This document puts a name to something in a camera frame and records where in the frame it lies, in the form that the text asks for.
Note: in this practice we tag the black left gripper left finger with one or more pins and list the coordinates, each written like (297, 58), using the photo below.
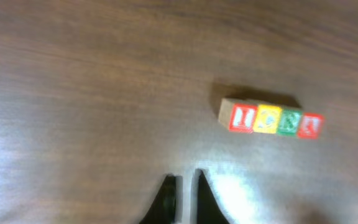
(166, 206)

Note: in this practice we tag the green R block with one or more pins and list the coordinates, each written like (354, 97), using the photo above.
(289, 122)

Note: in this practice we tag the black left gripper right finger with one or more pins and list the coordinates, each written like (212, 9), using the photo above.
(204, 206)

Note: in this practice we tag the red A block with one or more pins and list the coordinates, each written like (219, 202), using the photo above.
(310, 126)

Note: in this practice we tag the yellow C letter block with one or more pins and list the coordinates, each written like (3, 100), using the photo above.
(267, 118)

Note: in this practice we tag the red I letter block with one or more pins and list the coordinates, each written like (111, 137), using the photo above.
(237, 116)

